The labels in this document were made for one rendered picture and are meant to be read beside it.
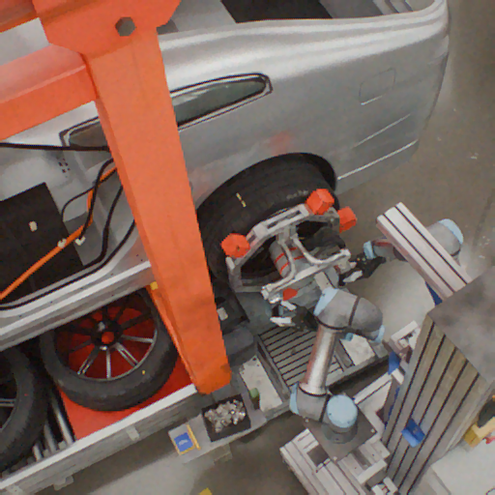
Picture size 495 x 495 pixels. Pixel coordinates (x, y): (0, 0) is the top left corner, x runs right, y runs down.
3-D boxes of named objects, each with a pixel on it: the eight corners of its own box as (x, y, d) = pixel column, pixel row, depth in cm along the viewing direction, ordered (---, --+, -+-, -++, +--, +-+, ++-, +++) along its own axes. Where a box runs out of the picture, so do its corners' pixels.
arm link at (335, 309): (319, 428, 309) (357, 303, 291) (283, 415, 313) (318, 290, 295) (326, 415, 320) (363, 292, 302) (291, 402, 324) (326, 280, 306)
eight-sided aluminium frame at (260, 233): (330, 247, 392) (334, 187, 345) (336, 258, 389) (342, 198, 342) (231, 296, 383) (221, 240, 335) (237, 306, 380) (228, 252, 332)
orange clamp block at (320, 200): (315, 202, 350) (326, 188, 344) (324, 216, 346) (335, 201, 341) (304, 202, 345) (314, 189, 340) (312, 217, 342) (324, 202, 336)
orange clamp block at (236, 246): (244, 234, 342) (229, 233, 336) (251, 248, 339) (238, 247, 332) (234, 245, 346) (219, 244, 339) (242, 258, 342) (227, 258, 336)
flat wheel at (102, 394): (123, 268, 428) (114, 247, 407) (206, 349, 403) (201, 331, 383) (25, 349, 409) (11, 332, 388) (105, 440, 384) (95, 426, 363)
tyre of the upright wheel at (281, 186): (324, 133, 356) (189, 185, 338) (352, 172, 346) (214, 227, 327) (307, 217, 412) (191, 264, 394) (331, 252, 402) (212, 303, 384)
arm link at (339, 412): (350, 437, 313) (352, 428, 301) (318, 425, 316) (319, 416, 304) (360, 410, 318) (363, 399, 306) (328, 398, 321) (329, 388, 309)
